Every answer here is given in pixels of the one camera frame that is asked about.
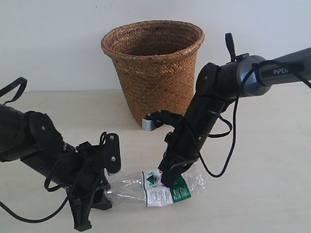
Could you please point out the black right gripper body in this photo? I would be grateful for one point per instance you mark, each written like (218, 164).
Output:
(191, 133)

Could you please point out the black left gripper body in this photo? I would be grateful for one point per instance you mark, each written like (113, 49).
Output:
(80, 170)

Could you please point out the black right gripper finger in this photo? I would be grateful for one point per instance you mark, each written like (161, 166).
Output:
(169, 176)

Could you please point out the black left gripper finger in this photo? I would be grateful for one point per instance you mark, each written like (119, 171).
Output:
(79, 206)
(100, 201)

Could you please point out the clear plastic water bottle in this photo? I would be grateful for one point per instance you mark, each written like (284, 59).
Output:
(145, 189)

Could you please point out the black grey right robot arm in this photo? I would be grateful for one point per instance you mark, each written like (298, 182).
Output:
(216, 88)

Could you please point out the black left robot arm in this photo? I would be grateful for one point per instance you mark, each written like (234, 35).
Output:
(32, 138)

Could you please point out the brown woven wicker basket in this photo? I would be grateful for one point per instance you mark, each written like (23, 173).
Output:
(155, 63)

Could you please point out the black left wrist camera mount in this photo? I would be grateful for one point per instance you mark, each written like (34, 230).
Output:
(111, 155)

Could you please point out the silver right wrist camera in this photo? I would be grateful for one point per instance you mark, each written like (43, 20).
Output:
(158, 118)

